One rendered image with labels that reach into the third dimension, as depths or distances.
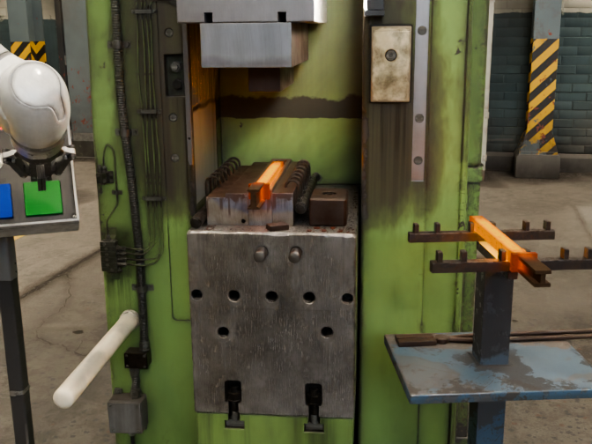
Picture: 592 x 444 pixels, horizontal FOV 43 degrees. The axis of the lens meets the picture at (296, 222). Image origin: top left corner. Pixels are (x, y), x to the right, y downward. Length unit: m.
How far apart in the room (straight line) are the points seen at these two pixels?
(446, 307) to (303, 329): 0.40
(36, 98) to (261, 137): 1.11
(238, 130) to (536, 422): 1.49
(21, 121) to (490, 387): 0.98
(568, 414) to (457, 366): 1.39
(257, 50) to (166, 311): 0.73
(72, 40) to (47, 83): 7.48
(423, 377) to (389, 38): 0.76
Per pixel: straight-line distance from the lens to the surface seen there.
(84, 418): 2.93
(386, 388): 2.02
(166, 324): 2.02
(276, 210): 1.73
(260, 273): 1.71
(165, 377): 2.09
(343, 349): 1.76
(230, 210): 1.74
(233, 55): 1.70
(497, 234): 1.57
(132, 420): 2.11
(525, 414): 2.94
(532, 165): 7.32
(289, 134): 2.18
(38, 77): 1.19
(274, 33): 1.68
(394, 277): 1.90
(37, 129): 1.22
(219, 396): 1.85
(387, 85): 1.79
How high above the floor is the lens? 1.35
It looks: 14 degrees down
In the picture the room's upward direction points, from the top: 1 degrees counter-clockwise
